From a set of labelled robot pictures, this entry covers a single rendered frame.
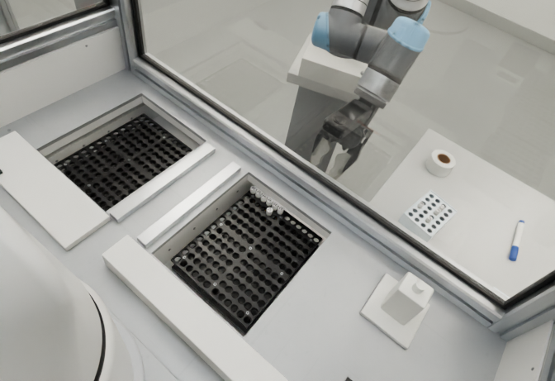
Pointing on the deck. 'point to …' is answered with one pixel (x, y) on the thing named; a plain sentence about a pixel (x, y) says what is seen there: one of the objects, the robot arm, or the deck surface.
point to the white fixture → (398, 307)
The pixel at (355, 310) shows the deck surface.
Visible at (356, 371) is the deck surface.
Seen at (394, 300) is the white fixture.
